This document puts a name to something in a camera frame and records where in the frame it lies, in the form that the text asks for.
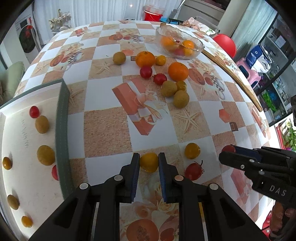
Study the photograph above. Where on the checkered printed tablecloth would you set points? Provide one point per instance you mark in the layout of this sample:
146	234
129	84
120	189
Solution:
114	112

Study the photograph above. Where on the right hand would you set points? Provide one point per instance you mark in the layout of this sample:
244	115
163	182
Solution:
278	212

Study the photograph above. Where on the red cherry tomato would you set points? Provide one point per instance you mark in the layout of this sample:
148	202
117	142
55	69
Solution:
54	173

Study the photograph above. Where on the pink plastic stool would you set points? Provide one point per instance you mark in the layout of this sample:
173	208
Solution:
252	76

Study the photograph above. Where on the red bucket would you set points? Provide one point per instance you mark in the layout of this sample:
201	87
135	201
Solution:
153	14

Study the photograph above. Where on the white washing machine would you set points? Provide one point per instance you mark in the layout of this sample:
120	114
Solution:
28	36

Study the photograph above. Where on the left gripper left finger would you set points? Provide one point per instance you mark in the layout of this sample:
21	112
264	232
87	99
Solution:
92	212

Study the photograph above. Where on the green cushion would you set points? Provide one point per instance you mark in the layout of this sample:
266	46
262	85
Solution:
10	80

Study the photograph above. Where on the red round chair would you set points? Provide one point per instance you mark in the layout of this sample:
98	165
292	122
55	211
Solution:
226	43

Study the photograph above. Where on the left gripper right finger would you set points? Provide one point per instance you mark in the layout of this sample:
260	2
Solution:
205	212

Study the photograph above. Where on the yellow tomato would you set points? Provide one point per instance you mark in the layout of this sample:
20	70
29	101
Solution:
149	162

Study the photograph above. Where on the white flower ornament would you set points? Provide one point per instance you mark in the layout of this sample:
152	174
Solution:
61	22

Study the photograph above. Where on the large orange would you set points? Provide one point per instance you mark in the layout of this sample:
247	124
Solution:
178	71
145	58

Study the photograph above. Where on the green-brown round fruit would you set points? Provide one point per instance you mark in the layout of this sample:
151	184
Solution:
46	155

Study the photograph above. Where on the large orange right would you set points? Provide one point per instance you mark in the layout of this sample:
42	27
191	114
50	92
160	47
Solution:
178	71

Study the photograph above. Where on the long wooden board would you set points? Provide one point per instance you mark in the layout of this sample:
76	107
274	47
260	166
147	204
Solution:
245	88

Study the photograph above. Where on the glass fruit bowl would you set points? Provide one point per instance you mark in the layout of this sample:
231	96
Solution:
176	43

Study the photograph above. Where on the white tray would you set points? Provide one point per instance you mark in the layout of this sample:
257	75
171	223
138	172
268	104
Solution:
29	193

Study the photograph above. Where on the large orange left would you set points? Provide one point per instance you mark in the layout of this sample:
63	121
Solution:
145	58

